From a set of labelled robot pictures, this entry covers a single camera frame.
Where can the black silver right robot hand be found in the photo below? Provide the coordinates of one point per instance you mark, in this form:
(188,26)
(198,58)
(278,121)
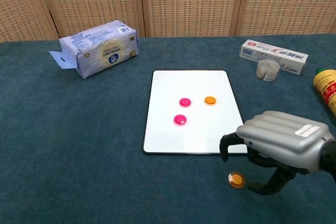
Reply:
(283,140)

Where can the white toothpaste box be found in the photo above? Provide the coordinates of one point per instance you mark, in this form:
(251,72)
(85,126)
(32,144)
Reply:
(275,54)

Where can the orange token bottom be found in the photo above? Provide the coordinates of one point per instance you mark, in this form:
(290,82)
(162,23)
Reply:
(237,180)

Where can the small clear plastic jar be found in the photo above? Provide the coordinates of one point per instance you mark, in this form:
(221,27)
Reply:
(267,71)

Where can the lavender tissue pack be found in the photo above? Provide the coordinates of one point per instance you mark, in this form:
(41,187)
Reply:
(105,51)

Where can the white magnetic board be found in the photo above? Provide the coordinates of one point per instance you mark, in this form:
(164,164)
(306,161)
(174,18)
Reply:
(197,85)

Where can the pink token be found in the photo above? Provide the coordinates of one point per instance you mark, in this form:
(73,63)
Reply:
(180,119)
(185,102)

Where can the teal table cloth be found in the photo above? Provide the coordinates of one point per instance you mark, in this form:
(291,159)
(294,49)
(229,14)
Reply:
(78,142)

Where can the orange token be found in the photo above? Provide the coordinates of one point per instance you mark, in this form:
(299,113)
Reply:
(210,100)
(237,180)

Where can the yellow bottle green cap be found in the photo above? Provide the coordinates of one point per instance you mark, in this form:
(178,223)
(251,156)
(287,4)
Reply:
(326,87)

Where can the woven bamboo folding screen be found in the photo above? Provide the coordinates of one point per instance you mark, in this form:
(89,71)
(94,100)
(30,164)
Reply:
(183,1)

